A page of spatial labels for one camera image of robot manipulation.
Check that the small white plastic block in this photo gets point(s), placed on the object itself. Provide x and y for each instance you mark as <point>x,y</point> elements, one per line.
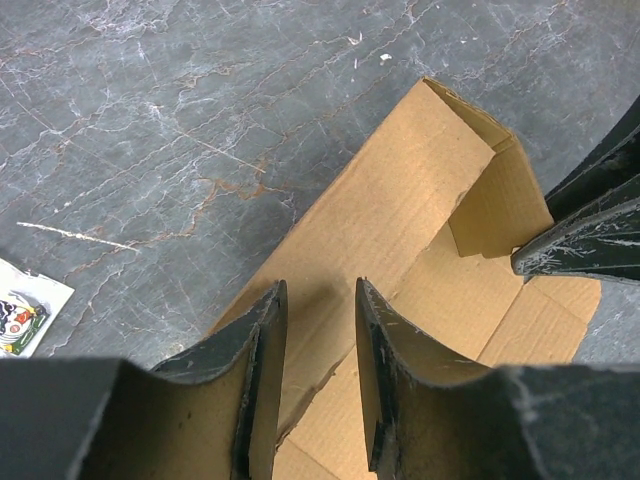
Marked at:
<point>30,302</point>

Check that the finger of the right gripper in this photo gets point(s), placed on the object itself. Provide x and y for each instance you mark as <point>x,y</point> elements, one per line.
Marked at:
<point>588,193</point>
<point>603,245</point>

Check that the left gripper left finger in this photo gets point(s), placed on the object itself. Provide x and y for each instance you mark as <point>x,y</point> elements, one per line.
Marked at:
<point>209,412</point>

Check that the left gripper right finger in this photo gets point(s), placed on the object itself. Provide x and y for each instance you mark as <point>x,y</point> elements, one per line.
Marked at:
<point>432,413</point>

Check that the brown cardboard box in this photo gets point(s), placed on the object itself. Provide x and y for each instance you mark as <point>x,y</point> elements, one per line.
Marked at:
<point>429,211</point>

